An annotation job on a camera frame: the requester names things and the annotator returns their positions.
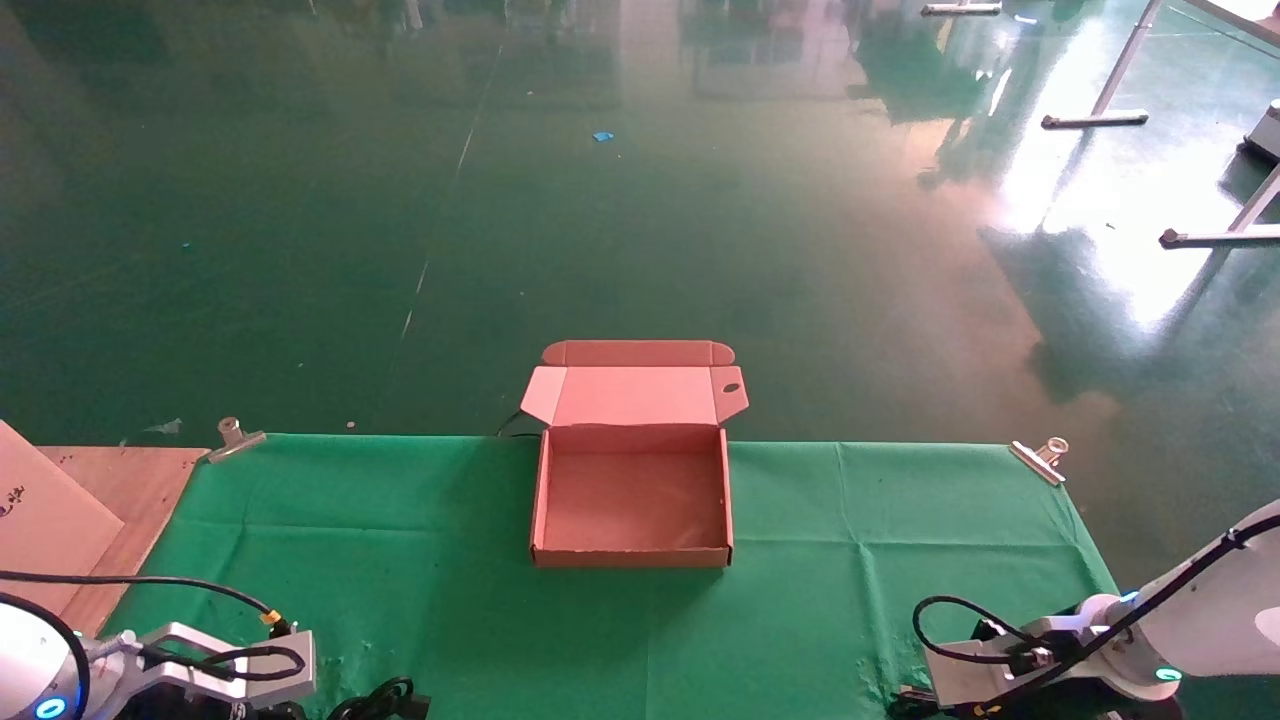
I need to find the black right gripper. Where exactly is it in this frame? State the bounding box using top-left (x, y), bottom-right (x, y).
top-left (975, 692), bottom-right (1151, 720)

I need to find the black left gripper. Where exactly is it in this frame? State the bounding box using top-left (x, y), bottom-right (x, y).
top-left (140, 688), bottom-right (306, 720)

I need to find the black cable bundle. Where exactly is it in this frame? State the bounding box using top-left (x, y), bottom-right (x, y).
top-left (328, 677), bottom-right (431, 720)

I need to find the open brown cardboard box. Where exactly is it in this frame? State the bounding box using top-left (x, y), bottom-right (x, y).
top-left (520, 339), bottom-right (749, 569)

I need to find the brown wooden board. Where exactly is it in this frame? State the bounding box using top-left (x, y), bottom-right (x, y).
top-left (35, 447), bottom-right (208, 637)

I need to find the silver binder clip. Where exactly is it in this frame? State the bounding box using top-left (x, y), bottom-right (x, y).
top-left (1008, 437), bottom-right (1070, 487)
top-left (207, 417), bottom-right (267, 464)

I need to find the flat brown cardboard sheet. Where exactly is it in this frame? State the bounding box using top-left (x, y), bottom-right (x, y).
top-left (0, 420), bottom-right (127, 617)

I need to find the green table cloth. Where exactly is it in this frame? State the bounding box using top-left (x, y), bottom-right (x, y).
top-left (100, 433), bottom-right (1119, 720)

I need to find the grey metal table leg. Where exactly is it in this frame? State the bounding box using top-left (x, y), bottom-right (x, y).
top-left (1159, 160), bottom-right (1280, 250)
top-left (1040, 0), bottom-right (1167, 130)

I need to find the grey machine base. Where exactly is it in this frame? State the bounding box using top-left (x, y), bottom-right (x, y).
top-left (1238, 98), bottom-right (1280, 163)

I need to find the white table top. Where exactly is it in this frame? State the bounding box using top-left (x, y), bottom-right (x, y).
top-left (1185, 0), bottom-right (1280, 49)

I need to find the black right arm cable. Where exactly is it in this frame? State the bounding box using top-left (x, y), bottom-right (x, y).
top-left (912, 515), bottom-right (1280, 717)

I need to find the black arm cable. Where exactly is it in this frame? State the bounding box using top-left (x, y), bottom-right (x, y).
top-left (0, 570), bottom-right (307, 683)
top-left (912, 515), bottom-right (1280, 717)

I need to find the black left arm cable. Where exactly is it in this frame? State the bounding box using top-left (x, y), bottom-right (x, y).
top-left (0, 570), bottom-right (307, 683)

